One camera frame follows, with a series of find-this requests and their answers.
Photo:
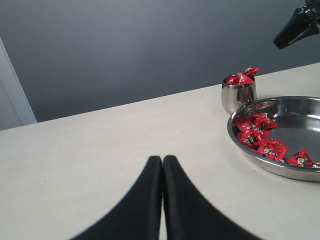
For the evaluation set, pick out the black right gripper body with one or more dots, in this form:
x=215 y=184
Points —
x=313 y=5

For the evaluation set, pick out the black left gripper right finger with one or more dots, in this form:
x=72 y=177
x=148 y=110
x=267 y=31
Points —
x=188 y=214

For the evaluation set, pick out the stainless steel cup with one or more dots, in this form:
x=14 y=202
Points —
x=234 y=97

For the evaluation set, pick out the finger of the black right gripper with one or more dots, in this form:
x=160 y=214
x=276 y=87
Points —
x=295 y=32
x=298 y=17

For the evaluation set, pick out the round stainless steel plate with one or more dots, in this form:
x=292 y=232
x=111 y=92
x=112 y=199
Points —
x=298 y=126

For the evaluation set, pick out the red wrapped candy front-left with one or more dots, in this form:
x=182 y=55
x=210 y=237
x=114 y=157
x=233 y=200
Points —
x=301 y=159

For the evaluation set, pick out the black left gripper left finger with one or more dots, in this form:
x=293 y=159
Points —
x=137 y=216

